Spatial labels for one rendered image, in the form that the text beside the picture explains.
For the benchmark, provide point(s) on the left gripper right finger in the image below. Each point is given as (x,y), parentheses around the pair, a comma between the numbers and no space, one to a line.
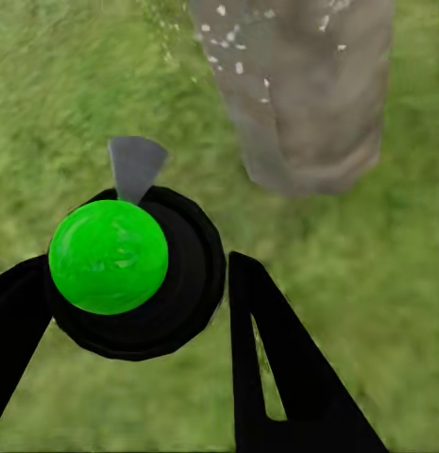
(322,417)

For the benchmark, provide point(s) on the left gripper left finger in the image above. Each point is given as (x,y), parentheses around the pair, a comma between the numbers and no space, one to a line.
(24,317)

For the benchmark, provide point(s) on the pesticide atomizer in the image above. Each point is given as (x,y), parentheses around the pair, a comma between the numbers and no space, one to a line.
(139,270)

